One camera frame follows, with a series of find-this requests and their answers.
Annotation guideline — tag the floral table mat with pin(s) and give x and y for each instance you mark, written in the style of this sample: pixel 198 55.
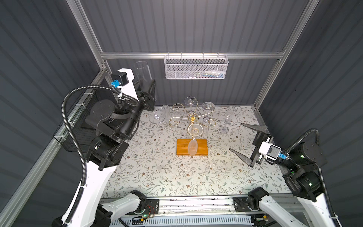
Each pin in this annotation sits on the floral table mat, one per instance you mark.
pixel 151 166

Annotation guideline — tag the black wire mesh basket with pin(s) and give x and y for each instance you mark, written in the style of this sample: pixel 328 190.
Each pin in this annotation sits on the black wire mesh basket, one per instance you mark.
pixel 78 108

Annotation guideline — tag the items in white basket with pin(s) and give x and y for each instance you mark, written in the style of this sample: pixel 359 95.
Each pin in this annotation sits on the items in white basket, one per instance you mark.
pixel 206 75

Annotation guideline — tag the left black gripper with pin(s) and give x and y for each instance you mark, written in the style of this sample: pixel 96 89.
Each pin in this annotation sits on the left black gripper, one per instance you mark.
pixel 146 101

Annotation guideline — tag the clear wine glass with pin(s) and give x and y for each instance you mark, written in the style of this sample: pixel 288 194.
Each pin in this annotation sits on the clear wine glass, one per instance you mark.
pixel 166 110
pixel 208 106
pixel 190 101
pixel 227 119
pixel 194 130
pixel 142 71

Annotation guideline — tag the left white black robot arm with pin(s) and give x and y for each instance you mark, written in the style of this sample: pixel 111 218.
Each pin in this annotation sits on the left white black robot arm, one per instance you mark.
pixel 115 127

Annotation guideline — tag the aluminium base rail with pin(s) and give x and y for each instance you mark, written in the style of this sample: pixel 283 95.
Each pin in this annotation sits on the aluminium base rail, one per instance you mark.
pixel 197 211

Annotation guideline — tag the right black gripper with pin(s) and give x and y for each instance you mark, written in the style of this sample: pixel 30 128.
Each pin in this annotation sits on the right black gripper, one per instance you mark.
pixel 256 157

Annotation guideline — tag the gold wire glass rack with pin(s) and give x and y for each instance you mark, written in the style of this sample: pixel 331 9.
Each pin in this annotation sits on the gold wire glass rack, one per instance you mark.
pixel 195 115

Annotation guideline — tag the white wire mesh basket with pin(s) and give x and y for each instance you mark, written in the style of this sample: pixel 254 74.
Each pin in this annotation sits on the white wire mesh basket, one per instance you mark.
pixel 176 66

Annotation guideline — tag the orange wooden rack base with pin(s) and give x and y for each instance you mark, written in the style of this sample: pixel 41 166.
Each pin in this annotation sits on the orange wooden rack base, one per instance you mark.
pixel 182 147

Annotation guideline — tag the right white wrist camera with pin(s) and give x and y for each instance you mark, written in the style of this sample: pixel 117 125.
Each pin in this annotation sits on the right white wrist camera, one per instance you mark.
pixel 271 151

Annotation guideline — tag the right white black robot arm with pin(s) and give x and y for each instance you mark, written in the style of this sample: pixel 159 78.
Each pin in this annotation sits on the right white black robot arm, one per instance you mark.
pixel 303 161

